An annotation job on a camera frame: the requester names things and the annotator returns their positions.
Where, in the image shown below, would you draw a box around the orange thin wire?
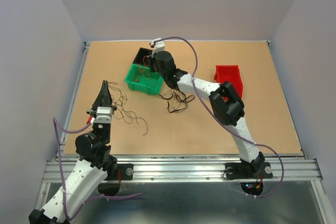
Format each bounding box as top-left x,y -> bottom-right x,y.
132,65 -> 158,86

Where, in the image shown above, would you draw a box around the black cable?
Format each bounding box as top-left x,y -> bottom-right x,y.
157,89 -> 196,114

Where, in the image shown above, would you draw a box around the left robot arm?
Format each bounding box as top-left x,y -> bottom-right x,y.
28,80 -> 117,223

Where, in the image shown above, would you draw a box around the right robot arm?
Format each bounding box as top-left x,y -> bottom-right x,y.
143,51 -> 265,177

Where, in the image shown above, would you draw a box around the black plastic bin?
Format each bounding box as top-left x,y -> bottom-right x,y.
132,47 -> 152,68

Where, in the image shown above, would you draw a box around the green plastic bin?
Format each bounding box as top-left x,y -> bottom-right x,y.
124,65 -> 163,95

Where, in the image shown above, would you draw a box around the red plastic bin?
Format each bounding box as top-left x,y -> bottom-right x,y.
214,65 -> 244,98

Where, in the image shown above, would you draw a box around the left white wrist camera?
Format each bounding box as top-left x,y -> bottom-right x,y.
93,114 -> 112,124

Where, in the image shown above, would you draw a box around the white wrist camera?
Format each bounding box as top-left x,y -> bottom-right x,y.
150,38 -> 165,57
93,114 -> 112,124

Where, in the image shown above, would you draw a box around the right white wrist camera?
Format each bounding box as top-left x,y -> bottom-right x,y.
150,38 -> 165,57

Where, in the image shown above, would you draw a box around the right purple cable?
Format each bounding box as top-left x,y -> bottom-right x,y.
154,36 -> 286,199

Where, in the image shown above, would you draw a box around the purple cable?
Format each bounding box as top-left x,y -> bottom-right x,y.
52,118 -> 144,221
154,36 -> 286,199

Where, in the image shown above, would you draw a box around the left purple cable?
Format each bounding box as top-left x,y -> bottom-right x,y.
52,118 -> 144,221

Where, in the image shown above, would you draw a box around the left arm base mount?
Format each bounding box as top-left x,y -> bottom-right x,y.
98,163 -> 134,196

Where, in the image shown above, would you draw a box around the aluminium mounting rail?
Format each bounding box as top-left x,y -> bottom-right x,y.
41,40 -> 323,183

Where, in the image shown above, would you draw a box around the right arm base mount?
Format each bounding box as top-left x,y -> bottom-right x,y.
222,162 -> 273,197

